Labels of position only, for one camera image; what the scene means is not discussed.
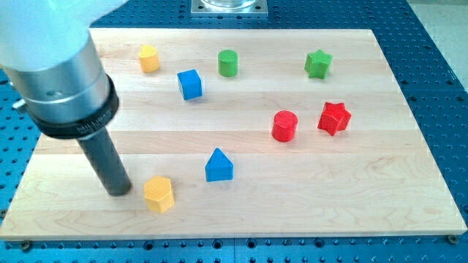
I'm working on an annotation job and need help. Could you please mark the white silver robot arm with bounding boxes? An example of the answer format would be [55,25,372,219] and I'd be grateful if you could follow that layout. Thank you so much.
[1,0,125,139]

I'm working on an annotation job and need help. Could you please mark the yellow hexagon block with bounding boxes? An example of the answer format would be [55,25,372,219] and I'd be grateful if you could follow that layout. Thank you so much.
[143,176,175,213]

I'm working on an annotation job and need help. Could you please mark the yellow heart block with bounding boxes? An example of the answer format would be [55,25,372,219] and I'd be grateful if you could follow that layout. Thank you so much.
[138,45,160,73]

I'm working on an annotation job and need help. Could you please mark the light wooden board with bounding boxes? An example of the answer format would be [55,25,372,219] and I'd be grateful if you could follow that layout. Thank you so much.
[1,28,467,240]

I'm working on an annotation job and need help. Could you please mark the blue triangle house block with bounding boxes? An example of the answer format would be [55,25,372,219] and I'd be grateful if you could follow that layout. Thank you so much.
[205,148,234,182]

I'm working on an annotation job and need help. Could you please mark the red cylinder block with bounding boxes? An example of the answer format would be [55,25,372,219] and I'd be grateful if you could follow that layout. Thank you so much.
[271,110,298,142]

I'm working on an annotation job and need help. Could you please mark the blue cube block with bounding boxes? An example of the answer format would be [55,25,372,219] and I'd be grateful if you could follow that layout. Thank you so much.
[177,69,203,100]

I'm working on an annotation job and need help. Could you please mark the green cylinder block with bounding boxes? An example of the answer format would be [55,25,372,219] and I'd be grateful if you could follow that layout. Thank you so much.
[218,50,238,77]

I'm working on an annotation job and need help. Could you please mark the red star block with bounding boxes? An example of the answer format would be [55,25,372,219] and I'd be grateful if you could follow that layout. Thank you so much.
[317,102,352,136]

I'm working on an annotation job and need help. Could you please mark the green star block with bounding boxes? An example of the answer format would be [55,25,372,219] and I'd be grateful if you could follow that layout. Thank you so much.
[304,49,333,79]

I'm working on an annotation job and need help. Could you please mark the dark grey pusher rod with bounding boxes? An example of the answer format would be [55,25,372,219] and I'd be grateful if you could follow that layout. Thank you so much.
[78,128,132,197]

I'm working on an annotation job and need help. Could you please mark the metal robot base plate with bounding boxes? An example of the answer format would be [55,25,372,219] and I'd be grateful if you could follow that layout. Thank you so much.
[190,0,268,18]

